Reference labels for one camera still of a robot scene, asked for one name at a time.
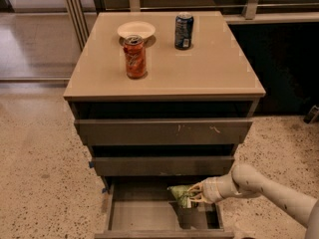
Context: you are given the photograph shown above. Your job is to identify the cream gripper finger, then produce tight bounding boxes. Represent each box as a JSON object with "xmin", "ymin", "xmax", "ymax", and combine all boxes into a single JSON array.
[
  {"xmin": 187, "ymin": 182, "xmax": 202, "ymax": 192},
  {"xmin": 190, "ymin": 193, "xmax": 207, "ymax": 203}
]

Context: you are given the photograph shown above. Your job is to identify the green jalapeno chip bag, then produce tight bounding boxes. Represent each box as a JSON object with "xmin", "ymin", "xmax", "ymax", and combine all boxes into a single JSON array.
[{"xmin": 167, "ymin": 185, "xmax": 198, "ymax": 208}]

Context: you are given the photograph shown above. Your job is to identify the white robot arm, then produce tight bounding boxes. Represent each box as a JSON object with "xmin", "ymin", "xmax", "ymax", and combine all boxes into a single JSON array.
[{"xmin": 188, "ymin": 163, "xmax": 319, "ymax": 239}]

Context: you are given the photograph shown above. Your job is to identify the grey drawer cabinet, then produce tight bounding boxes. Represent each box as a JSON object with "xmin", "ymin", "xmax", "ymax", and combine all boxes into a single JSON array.
[{"xmin": 63, "ymin": 11, "xmax": 267, "ymax": 239}]

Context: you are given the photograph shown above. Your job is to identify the grey open bottom drawer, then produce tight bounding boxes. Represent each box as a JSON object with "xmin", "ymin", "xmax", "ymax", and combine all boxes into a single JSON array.
[{"xmin": 94, "ymin": 181, "xmax": 234, "ymax": 239}]

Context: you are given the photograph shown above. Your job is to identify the grey middle drawer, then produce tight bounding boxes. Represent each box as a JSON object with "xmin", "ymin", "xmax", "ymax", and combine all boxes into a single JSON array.
[{"xmin": 89, "ymin": 156, "xmax": 234, "ymax": 176}]

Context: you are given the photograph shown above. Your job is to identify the grey top drawer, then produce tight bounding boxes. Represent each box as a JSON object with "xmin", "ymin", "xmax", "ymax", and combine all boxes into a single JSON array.
[{"xmin": 75, "ymin": 119, "xmax": 252, "ymax": 145}]

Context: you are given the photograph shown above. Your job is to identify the dark object on floor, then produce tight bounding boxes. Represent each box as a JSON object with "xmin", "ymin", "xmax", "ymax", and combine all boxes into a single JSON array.
[{"xmin": 303, "ymin": 106, "xmax": 319, "ymax": 123}]

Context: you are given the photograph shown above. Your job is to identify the orange soda can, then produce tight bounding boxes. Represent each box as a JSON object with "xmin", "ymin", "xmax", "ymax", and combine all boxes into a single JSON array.
[{"xmin": 123, "ymin": 35, "xmax": 147, "ymax": 79}]

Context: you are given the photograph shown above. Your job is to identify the dark blue soda can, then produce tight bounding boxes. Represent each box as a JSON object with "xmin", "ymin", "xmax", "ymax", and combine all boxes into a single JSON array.
[{"xmin": 174, "ymin": 12, "xmax": 194, "ymax": 50}]

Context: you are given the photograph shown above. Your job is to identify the white paper plate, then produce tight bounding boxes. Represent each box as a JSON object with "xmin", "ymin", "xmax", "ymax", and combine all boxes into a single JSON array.
[{"xmin": 118, "ymin": 21, "xmax": 156, "ymax": 39}]

